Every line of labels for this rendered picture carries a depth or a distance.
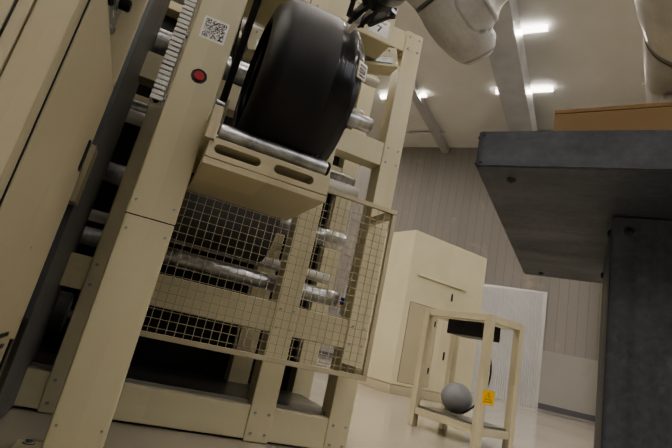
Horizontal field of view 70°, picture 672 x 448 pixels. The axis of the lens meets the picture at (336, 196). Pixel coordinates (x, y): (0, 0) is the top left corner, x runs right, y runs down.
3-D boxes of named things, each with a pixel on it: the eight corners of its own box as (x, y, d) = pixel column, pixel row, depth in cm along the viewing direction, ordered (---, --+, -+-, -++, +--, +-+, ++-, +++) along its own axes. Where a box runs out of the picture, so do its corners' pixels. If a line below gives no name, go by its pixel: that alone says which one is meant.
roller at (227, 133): (217, 121, 136) (212, 137, 136) (218, 121, 131) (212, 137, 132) (328, 162, 147) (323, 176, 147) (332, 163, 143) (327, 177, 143)
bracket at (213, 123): (204, 135, 126) (214, 103, 129) (187, 171, 162) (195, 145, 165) (216, 140, 127) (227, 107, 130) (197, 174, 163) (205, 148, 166)
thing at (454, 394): (475, 450, 283) (491, 313, 306) (407, 423, 332) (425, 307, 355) (512, 454, 300) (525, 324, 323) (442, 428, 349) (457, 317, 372)
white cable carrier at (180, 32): (149, 96, 135) (199, -39, 148) (148, 102, 139) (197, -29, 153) (165, 102, 136) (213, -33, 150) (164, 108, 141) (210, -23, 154)
